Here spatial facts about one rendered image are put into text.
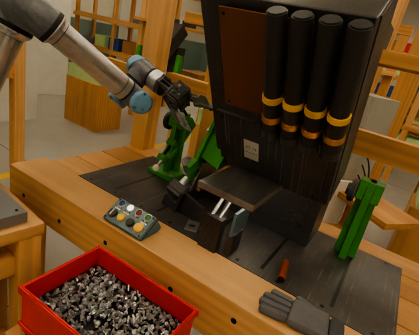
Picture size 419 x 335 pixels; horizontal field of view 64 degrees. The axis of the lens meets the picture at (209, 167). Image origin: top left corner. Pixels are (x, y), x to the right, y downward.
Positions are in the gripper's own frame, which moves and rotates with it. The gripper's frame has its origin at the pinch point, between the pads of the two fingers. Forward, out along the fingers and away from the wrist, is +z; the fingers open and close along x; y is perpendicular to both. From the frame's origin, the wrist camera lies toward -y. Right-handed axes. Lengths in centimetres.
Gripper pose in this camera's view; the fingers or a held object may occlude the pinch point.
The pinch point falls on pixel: (203, 120)
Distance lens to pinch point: 115.4
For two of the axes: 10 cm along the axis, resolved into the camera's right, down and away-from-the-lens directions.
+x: 6.9, -6.8, 2.6
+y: -0.4, -3.9, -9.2
